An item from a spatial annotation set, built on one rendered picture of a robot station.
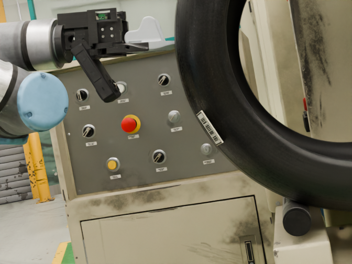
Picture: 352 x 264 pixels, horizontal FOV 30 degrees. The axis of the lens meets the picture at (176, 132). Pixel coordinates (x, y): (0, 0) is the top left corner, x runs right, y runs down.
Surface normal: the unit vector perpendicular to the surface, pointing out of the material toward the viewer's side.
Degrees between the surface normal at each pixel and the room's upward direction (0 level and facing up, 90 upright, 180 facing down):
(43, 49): 101
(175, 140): 90
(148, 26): 91
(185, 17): 80
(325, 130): 90
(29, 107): 91
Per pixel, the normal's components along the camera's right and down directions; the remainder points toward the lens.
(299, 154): -0.23, 0.25
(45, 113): 0.65, -0.05
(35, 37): -0.18, -0.11
